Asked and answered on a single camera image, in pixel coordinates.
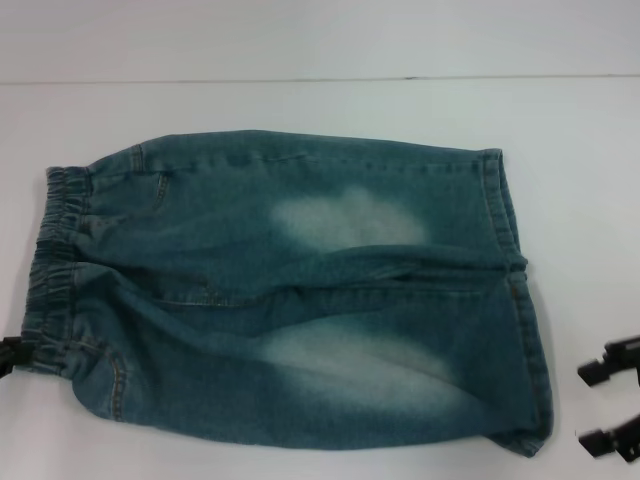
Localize blue denim shorts with print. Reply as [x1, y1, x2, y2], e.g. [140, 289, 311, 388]
[13, 130, 549, 450]

